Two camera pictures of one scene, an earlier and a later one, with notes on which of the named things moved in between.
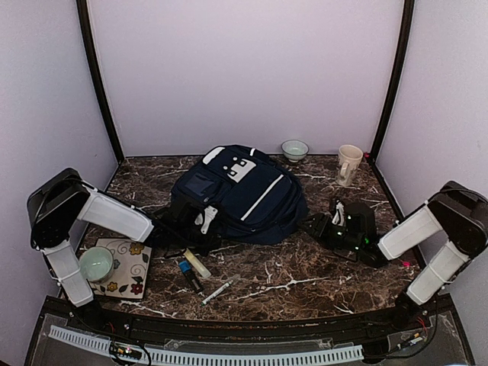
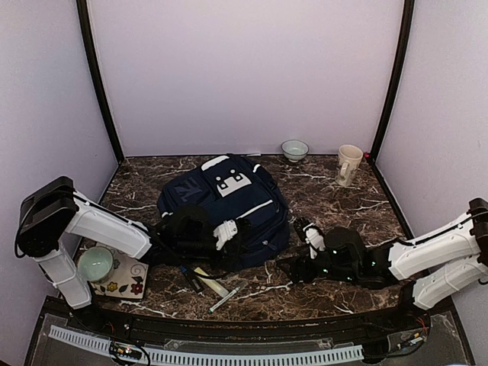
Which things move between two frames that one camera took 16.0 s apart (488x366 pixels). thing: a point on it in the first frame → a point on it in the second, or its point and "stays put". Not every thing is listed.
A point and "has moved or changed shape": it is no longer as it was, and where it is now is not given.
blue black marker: [185, 268] stays put
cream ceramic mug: [349, 161] stays put
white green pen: [230, 282] → [223, 300]
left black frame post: [85, 29] stays put
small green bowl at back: [294, 150] stays put
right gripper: [322, 223] → [305, 252]
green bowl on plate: [96, 264] stays put
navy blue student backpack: [258, 201] has moved or changed shape
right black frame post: [408, 25] stays put
